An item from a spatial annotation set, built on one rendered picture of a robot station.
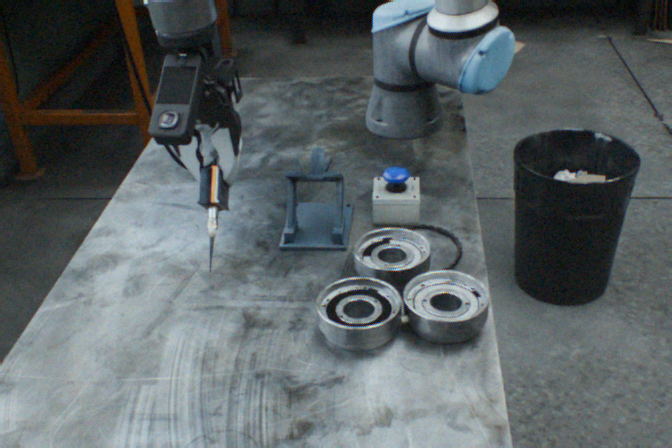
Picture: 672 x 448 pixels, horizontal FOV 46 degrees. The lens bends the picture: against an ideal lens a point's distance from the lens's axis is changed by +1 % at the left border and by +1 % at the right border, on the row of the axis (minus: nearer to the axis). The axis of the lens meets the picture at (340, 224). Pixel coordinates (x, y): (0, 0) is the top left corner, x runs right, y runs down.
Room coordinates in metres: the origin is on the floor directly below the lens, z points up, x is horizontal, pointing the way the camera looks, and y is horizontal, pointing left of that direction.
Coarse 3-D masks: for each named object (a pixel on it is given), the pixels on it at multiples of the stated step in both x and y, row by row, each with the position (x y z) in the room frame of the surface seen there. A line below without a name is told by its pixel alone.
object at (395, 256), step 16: (368, 240) 0.92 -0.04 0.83; (400, 240) 0.92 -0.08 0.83; (416, 240) 0.91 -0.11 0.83; (384, 256) 0.90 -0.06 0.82; (400, 256) 0.89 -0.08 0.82; (368, 272) 0.84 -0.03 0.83; (384, 272) 0.83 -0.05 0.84; (400, 272) 0.83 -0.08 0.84; (416, 272) 0.83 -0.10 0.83; (400, 288) 0.83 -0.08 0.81
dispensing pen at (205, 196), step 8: (216, 152) 0.92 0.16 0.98; (216, 160) 0.91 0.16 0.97; (208, 168) 0.89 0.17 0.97; (208, 176) 0.88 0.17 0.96; (200, 184) 0.88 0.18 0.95; (208, 184) 0.88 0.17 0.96; (200, 192) 0.87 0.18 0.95; (208, 192) 0.87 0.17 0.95; (200, 200) 0.86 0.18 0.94; (208, 200) 0.86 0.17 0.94; (208, 208) 0.88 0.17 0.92; (216, 208) 0.87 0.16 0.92; (208, 216) 0.86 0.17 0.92; (216, 216) 0.86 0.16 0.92; (208, 224) 0.85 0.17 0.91; (216, 224) 0.85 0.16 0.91
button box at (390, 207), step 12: (384, 180) 1.06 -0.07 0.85; (408, 180) 1.06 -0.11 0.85; (384, 192) 1.03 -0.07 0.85; (396, 192) 1.02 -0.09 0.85; (408, 192) 1.02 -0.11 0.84; (384, 204) 1.00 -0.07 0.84; (396, 204) 1.00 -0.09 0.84; (408, 204) 1.00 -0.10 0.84; (384, 216) 1.01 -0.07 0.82; (396, 216) 1.00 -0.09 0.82; (408, 216) 1.00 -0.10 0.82
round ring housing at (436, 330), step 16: (432, 272) 0.82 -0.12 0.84; (448, 272) 0.82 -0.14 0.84; (416, 288) 0.80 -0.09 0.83; (448, 288) 0.80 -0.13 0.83; (464, 288) 0.80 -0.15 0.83; (480, 288) 0.79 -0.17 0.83; (432, 304) 0.78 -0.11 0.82; (448, 304) 0.79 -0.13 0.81; (464, 304) 0.76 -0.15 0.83; (480, 304) 0.76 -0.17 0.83; (416, 320) 0.73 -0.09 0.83; (432, 320) 0.72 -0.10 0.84; (448, 320) 0.72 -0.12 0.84; (464, 320) 0.72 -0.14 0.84; (480, 320) 0.73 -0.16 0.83; (432, 336) 0.73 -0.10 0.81; (448, 336) 0.72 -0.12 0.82; (464, 336) 0.72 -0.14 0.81
